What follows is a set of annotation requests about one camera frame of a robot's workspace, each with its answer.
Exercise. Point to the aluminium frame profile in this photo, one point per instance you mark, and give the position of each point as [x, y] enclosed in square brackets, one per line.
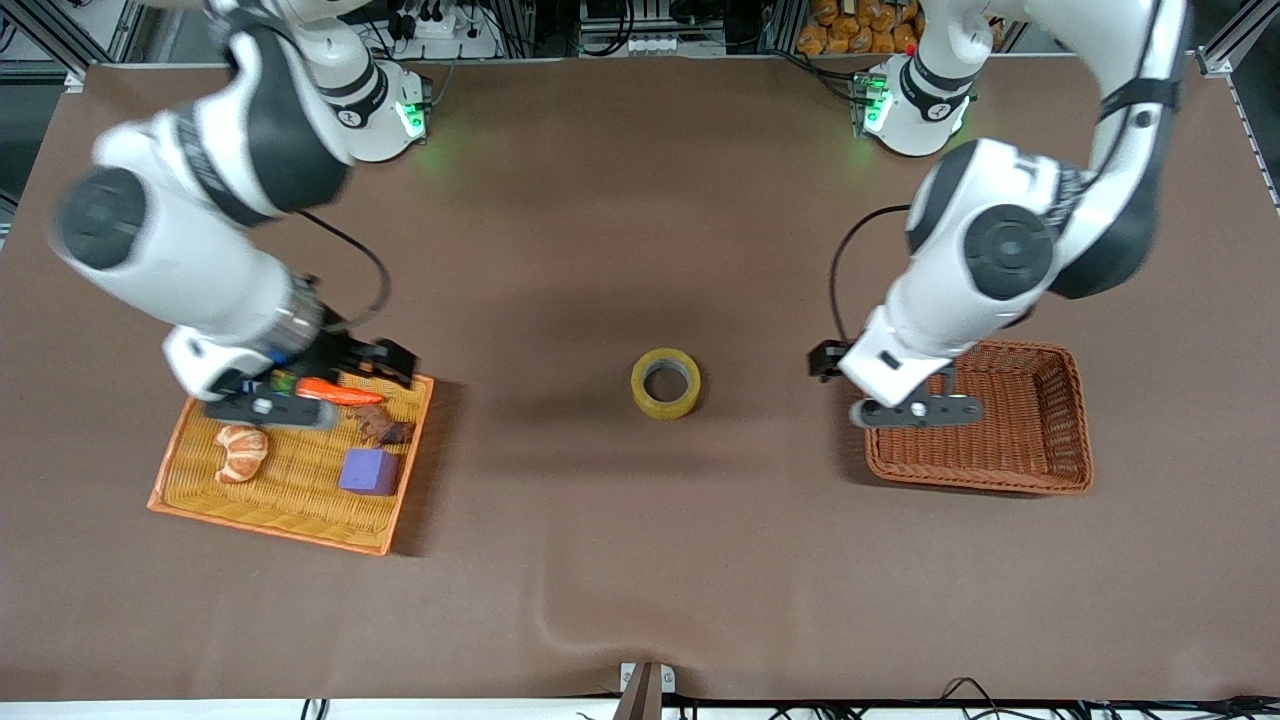
[1240, 40]
[100, 40]

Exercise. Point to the orange snack bags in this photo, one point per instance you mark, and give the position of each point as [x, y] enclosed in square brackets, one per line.
[860, 30]

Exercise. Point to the yellow tape roll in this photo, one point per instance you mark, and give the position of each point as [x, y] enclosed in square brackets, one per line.
[640, 395]

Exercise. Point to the orange wicker tray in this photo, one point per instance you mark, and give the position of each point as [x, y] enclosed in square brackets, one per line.
[300, 522]

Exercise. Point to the long white socket strip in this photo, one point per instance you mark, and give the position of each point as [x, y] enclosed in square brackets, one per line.
[650, 45]

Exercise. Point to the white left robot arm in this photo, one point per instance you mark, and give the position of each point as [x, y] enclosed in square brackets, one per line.
[1000, 250]

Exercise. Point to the white power strip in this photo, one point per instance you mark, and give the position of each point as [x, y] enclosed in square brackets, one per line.
[450, 40]

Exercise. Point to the small brown toy piece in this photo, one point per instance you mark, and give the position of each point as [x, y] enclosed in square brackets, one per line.
[385, 430]

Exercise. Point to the orange toy carrot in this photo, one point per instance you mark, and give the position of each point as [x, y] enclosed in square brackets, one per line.
[340, 394]

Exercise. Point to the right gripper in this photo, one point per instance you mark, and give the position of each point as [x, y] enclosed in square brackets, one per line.
[338, 353]

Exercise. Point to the brown wicker basket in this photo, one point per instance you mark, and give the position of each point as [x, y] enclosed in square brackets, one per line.
[1020, 440]

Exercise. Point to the metal table edge bracket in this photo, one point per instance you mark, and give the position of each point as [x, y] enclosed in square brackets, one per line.
[645, 695]

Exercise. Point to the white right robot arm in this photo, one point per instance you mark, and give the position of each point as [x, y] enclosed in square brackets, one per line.
[180, 250]

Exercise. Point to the toy croissant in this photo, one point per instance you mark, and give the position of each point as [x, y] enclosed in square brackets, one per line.
[240, 455]

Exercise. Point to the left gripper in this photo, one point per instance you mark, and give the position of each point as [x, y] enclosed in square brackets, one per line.
[827, 360]

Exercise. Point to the purple cube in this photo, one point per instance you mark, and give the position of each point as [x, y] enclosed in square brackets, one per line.
[368, 472]

